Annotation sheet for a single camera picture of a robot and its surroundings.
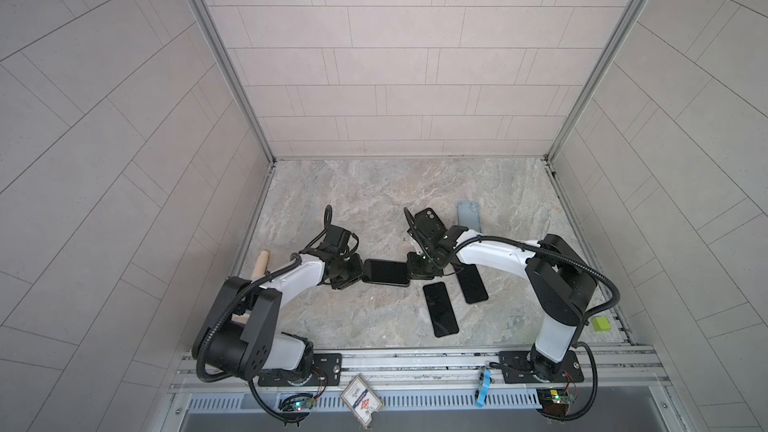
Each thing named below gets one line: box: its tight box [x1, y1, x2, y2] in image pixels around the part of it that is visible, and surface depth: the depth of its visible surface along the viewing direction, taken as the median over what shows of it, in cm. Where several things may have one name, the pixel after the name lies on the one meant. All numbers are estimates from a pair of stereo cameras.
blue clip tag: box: [476, 369, 493, 408], surface depth 68 cm
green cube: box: [591, 317, 612, 333], surface depth 79 cm
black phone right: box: [455, 263, 489, 304], surface depth 85 cm
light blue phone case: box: [457, 201, 481, 233], surface depth 104 cm
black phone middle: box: [423, 282, 459, 338], surface depth 82 cm
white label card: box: [340, 375, 384, 428], surface depth 67 cm
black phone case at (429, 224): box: [414, 207, 448, 242], surface depth 101 cm
